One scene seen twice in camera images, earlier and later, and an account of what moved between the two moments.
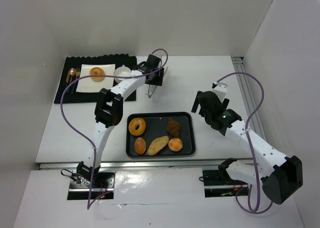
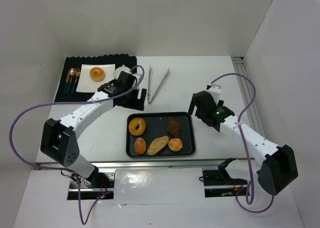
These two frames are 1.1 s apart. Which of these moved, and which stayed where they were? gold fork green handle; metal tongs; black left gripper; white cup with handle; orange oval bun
Moved: metal tongs; black left gripper
Stayed: gold fork green handle; white cup with handle; orange oval bun
